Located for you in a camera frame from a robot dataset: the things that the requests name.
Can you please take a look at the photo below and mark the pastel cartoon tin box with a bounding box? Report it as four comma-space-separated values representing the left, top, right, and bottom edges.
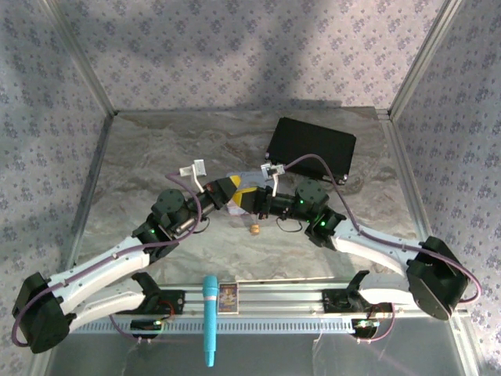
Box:
226, 170, 271, 216

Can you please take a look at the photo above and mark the black hard case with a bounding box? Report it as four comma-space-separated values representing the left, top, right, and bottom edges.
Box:
265, 116, 357, 185

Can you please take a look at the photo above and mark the small picture card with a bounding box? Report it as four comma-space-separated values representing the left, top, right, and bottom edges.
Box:
218, 282, 240, 314

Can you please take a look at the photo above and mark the blue toy microphone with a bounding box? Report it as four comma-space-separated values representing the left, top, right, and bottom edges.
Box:
201, 275, 219, 368

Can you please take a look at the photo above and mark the small black controller board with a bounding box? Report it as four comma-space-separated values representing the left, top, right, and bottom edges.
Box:
130, 319, 164, 334
351, 317, 380, 334

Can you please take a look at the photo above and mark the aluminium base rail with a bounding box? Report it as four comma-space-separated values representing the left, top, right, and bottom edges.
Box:
109, 281, 396, 316

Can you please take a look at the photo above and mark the grey slotted cable duct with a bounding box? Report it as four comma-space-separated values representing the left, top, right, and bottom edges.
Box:
70, 316, 357, 334

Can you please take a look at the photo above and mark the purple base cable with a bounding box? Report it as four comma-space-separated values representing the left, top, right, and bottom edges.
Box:
108, 313, 173, 345
355, 301, 395, 345

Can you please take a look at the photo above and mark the aluminium frame post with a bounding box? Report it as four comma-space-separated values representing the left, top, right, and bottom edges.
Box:
389, 0, 467, 118

